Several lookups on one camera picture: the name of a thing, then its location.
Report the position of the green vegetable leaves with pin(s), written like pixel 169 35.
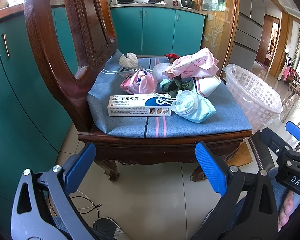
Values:
pixel 172 87

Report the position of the carved wooden chair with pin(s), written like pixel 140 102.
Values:
pixel 71 45

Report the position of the blue striped seat cloth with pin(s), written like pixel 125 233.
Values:
pixel 229 117

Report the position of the white plastic bag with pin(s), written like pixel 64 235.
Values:
pixel 159 71

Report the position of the grey shoe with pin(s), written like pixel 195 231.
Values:
pixel 110 228

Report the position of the red wrapper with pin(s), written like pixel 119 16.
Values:
pixel 172 56

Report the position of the black casserole pot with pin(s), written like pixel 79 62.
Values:
pixel 188 3

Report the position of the large pink plastic bag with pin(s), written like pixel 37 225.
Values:
pixel 199 64

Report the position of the white blue ointment box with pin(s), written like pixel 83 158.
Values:
pixel 139 105

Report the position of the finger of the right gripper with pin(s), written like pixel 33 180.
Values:
pixel 275 142
pixel 293 129

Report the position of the small pink plastic bag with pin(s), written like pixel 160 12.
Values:
pixel 142 82

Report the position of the white plastic laundry basket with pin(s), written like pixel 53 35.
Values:
pixel 260 102

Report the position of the silver refrigerator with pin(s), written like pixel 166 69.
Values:
pixel 248 33

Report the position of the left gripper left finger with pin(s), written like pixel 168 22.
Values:
pixel 42 208

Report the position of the white crumpled tissue ball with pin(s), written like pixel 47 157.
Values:
pixel 128 61

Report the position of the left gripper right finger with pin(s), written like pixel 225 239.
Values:
pixel 230 192

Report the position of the wooden glass door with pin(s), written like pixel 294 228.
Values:
pixel 221 20

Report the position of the person's right hand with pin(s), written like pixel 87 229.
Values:
pixel 288 207

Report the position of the blue jeans leg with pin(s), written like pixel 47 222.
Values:
pixel 265 199

